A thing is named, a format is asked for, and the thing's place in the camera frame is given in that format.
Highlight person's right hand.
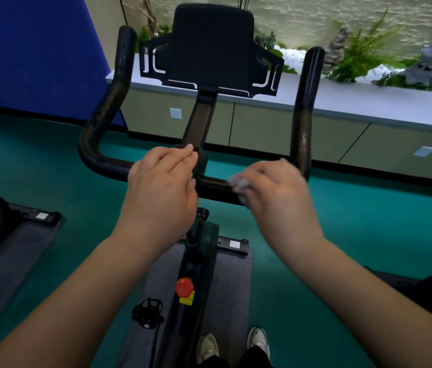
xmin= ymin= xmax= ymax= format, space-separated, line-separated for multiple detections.
xmin=233 ymin=158 xmax=324 ymax=265

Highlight person's left hand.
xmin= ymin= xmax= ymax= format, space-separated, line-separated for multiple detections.
xmin=110 ymin=144 xmax=200 ymax=261

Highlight grey cleaning cloth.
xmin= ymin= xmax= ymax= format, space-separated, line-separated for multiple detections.
xmin=226 ymin=173 xmax=253 ymax=208

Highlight person's left forearm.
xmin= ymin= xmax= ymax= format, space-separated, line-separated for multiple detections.
xmin=0 ymin=235 xmax=155 ymax=368

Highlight person's right forearm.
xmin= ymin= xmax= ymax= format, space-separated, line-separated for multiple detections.
xmin=281 ymin=237 xmax=432 ymax=368

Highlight person's white right shoe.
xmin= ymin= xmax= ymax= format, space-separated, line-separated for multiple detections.
xmin=246 ymin=326 xmax=271 ymax=361

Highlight person's white shoe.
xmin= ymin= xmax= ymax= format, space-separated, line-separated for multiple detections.
xmin=196 ymin=333 xmax=220 ymax=364
xmin=246 ymin=326 xmax=271 ymax=361

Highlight person's white left shoe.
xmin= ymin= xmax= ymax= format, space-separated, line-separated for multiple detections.
xmin=196 ymin=333 xmax=220 ymax=364

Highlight person's dark trousers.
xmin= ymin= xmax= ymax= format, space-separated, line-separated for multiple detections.
xmin=199 ymin=344 xmax=274 ymax=368

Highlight grey-topped beige cabinet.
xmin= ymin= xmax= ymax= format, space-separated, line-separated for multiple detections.
xmin=105 ymin=53 xmax=432 ymax=183

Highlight green moss bed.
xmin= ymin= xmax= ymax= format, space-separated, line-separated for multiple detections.
xmin=269 ymin=41 xmax=432 ymax=93

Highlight white pebble path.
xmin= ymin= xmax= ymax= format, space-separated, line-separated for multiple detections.
xmin=275 ymin=45 xmax=397 ymax=85

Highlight grey stacked rock sculpture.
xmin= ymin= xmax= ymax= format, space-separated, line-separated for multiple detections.
xmin=321 ymin=25 xmax=353 ymax=75

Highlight variegated leaf plant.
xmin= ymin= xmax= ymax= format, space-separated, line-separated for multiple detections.
xmin=254 ymin=31 xmax=298 ymax=75

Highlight black tablet holder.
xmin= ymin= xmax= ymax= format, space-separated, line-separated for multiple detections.
xmin=139 ymin=3 xmax=285 ymax=98

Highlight light green fern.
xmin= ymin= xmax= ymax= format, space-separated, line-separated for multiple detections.
xmin=327 ymin=9 xmax=404 ymax=83

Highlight low green leafy plant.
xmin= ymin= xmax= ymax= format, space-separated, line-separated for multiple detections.
xmin=135 ymin=25 xmax=173 ymax=54

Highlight dry brown branch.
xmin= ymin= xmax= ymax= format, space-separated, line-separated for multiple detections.
xmin=124 ymin=0 xmax=159 ymax=35

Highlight blue padded column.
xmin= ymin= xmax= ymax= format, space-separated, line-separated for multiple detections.
xmin=0 ymin=0 xmax=127 ymax=127

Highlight grey stone pagoda lantern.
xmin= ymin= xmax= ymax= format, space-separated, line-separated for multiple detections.
xmin=399 ymin=34 xmax=432 ymax=88

